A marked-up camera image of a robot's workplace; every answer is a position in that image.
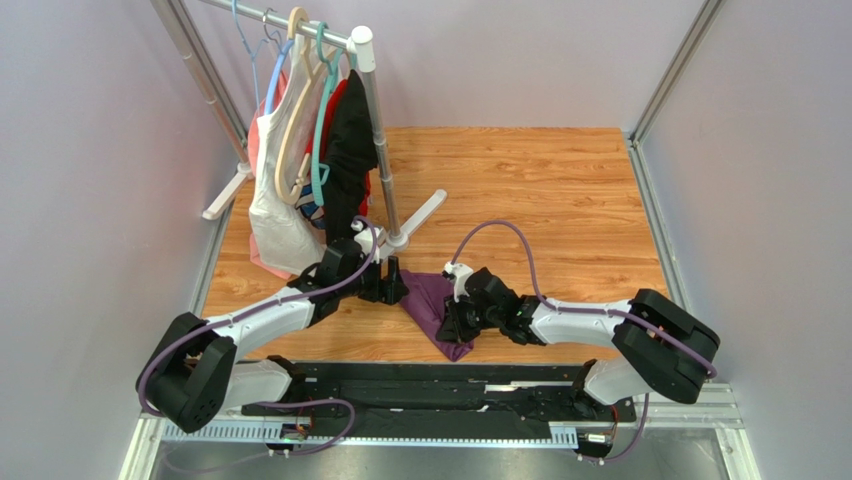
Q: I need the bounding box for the purple cable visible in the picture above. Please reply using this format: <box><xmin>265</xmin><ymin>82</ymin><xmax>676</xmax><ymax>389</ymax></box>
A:
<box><xmin>137</xmin><ymin>214</ymin><xmax>381</xmax><ymax>475</ymax></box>
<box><xmin>451</xmin><ymin>220</ymin><xmax>719</xmax><ymax>465</ymax></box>

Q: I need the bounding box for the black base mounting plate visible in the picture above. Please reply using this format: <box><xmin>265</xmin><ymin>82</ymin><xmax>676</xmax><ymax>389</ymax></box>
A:
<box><xmin>288</xmin><ymin>362</ymin><xmax>641</xmax><ymax>436</ymax></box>

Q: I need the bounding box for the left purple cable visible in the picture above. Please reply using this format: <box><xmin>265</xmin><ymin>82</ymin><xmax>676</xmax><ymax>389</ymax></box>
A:
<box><xmin>137</xmin><ymin>214</ymin><xmax>381</xmax><ymax>475</ymax></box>

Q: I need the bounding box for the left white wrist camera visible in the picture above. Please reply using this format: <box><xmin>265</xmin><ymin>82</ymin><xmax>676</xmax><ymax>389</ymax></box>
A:
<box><xmin>351</xmin><ymin>221</ymin><xmax>387</xmax><ymax>263</ymax></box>

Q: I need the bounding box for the purple cloth napkin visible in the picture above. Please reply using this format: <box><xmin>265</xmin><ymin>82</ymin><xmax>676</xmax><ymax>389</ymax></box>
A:
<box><xmin>400</xmin><ymin>269</ymin><xmax>474</xmax><ymax>362</ymax></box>

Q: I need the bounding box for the aluminium frame rail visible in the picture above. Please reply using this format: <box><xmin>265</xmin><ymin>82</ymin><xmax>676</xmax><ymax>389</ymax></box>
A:
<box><xmin>139</xmin><ymin>372</ymin><xmax>745</xmax><ymax>431</ymax></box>

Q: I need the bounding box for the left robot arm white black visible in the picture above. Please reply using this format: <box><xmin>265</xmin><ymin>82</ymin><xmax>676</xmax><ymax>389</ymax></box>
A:
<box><xmin>136</xmin><ymin>239</ymin><xmax>408</xmax><ymax>433</ymax></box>

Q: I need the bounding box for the white tank top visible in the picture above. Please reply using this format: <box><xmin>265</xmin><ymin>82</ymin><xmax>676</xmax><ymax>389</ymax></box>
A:
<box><xmin>248</xmin><ymin>73</ymin><xmax>325</xmax><ymax>278</ymax></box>

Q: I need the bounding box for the white grey clothes rack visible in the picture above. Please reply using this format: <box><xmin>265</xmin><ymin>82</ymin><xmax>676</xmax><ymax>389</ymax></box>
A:
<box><xmin>192</xmin><ymin>0</ymin><xmax>449</xmax><ymax>261</ymax></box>

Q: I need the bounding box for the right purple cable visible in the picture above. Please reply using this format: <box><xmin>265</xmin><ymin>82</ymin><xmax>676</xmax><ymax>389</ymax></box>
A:
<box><xmin>451</xmin><ymin>220</ymin><xmax>719</xmax><ymax>465</ymax></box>

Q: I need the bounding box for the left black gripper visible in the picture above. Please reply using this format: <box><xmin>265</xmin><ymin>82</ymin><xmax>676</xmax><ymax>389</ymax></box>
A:
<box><xmin>338</xmin><ymin>251</ymin><xmax>409</xmax><ymax>305</ymax></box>

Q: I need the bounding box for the black garment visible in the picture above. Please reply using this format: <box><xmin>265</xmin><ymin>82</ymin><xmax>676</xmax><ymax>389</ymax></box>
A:
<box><xmin>322</xmin><ymin>70</ymin><xmax>378</xmax><ymax>244</ymax></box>

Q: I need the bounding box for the light blue wire hanger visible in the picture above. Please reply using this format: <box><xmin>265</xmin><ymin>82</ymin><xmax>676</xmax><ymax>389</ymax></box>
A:
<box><xmin>230</xmin><ymin>0</ymin><xmax>270</xmax><ymax>108</ymax></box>

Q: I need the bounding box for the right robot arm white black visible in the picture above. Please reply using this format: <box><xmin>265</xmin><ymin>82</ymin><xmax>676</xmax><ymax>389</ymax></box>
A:
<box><xmin>437</xmin><ymin>262</ymin><xmax>721</xmax><ymax>405</ymax></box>

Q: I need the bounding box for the slotted cable duct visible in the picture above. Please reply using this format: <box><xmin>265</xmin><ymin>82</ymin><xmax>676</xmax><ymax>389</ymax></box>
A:
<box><xmin>161</xmin><ymin>420</ymin><xmax>579</xmax><ymax>449</ymax></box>

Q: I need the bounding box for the teal plastic hanger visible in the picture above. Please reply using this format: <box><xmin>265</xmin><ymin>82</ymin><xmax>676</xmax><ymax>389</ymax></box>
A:
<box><xmin>310</xmin><ymin>22</ymin><xmax>343</xmax><ymax>207</ymax></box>

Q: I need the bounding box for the blue plastic hanger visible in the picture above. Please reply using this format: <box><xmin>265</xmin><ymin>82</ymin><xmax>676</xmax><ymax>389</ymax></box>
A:
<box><xmin>263</xmin><ymin>40</ymin><xmax>294</xmax><ymax>116</ymax></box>

